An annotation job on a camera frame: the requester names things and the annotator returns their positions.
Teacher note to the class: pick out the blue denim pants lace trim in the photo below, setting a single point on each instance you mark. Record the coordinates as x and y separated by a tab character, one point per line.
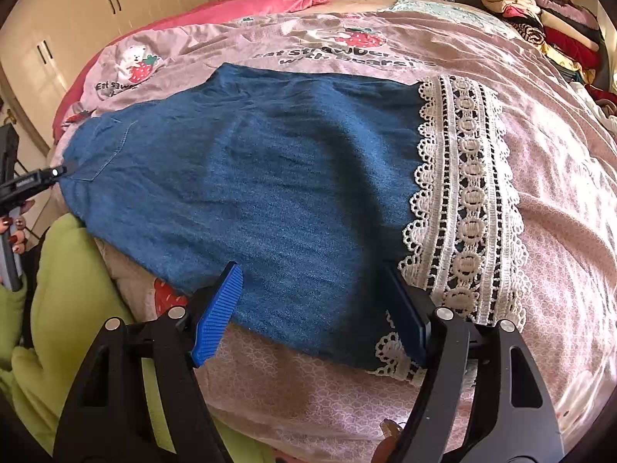
270	178

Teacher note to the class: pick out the cream wardrobe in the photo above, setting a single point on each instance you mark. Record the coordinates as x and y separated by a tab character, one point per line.
96	19

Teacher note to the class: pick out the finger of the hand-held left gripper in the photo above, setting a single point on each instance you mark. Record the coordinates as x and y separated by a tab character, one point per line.
33	181

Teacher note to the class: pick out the pink quilt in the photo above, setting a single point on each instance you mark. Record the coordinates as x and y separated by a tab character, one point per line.
231	5

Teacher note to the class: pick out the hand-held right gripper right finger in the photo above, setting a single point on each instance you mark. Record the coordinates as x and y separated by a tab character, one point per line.
409	309

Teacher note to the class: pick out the pile of folded clothes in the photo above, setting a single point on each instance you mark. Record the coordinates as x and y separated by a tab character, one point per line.
554	24

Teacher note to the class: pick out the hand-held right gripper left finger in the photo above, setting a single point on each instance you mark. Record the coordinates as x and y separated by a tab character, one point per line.
218	307

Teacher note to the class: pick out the pink strawberry printed blanket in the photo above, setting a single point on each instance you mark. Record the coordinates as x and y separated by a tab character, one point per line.
554	202

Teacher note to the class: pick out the person's left hand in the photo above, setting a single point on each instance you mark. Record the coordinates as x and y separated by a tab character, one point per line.
17	224

